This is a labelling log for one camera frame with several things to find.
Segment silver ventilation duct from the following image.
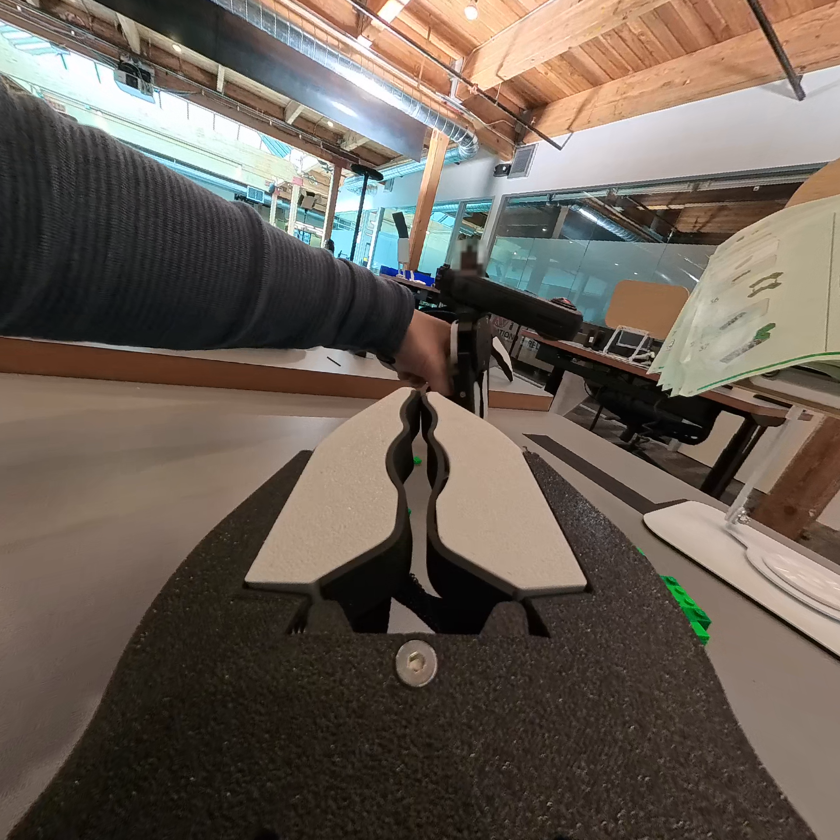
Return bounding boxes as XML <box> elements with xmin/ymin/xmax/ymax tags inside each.
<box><xmin>210</xmin><ymin>0</ymin><xmax>481</xmax><ymax>163</ymax></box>

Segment grey table with wooden edge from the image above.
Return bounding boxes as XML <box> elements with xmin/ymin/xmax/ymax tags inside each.
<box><xmin>0</xmin><ymin>335</ymin><xmax>556</xmax><ymax>413</ymax></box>

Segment person's left forearm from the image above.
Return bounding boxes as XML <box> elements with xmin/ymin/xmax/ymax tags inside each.
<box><xmin>0</xmin><ymin>82</ymin><xmax>416</xmax><ymax>361</ymax></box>

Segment slim wooden post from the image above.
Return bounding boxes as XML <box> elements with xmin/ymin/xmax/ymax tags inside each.
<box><xmin>406</xmin><ymin>127</ymin><xmax>452</xmax><ymax>271</ymax></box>

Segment green brick model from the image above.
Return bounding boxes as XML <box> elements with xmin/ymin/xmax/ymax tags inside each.
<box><xmin>658</xmin><ymin>575</ymin><xmax>714</xmax><ymax>648</ymax></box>

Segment black ceiling duct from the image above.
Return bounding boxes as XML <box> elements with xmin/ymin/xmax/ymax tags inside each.
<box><xmin>95</xmin><ymin>0</ymin><xmax>429</xmax><ymax>160</ymax></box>

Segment white book stand tan board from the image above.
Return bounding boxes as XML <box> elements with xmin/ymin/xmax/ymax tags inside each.
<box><xmin>642</xmin><ymin>157</ymin><xmax>840</xmax><ymax>658</ymax></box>
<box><xmin>600</xmin><ymin>279</ymin><xmax>690</xmax><ymax>363</ymax></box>

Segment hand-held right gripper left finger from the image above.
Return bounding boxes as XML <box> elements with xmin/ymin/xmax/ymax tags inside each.
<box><xmin>245</xmin><ymin>387</ymin><xmax>421</xmax><ymax>632</ymax></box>

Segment black metal ceiling rod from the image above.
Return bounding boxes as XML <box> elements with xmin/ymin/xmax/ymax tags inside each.
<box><xmin>747</xmin><ymin>0</ymin><xmax>807</xmax><ymax>101</ymax></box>

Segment ceiling heater unit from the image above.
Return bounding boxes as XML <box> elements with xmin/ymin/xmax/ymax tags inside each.
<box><xmin>113</xmin><ymin>58</ymin><xmax>156</xmax><ymax>104</ymax></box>

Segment black tape strip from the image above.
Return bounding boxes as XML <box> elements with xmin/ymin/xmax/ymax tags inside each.
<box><xmin>522</xmin><ymin>432</ymin><xmax>658</xmax><ymax>514</ymax></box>

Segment grey desk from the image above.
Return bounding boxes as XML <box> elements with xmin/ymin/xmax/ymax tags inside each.
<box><xmin>0</xmin><ymin>372</ymin><xmax>840</xmax><ymax>840</ymax></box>

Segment black office chair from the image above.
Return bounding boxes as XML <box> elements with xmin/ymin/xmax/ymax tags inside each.
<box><xmin>583</xmin><ymin>373</ymin><xmax>724</xmax><ymax>455</ymax></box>

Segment person's left hand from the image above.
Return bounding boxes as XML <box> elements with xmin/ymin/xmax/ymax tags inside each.
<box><xmin>392</xmin><ymin>308</ymin><xmax>460</xmax><ymax>396</ymax></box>

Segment black and white gripper device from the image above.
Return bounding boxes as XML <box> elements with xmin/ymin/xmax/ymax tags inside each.
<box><xmin>489</xmin><ymin>325</ymin><xmax>515</xmax><ymax>383</ymax></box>

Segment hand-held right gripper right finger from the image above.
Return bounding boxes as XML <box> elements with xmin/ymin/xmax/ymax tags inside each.
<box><xmin>423</xmin><ymin>392</ymin><xmax>589</xmax><ymax>635</ymax></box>

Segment green brick instruction booklet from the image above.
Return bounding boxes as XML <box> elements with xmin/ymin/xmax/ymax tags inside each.
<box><xmin>646</xmin><ymin>193</ymin><xmax>840</xmax><ymax>399</ymax></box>

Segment wooden desk black legs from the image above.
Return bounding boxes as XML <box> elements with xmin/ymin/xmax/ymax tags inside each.
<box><xmin>517</xmin><ymin>327</ymin><xmax>790</xmax><ymax>501</ymax></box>

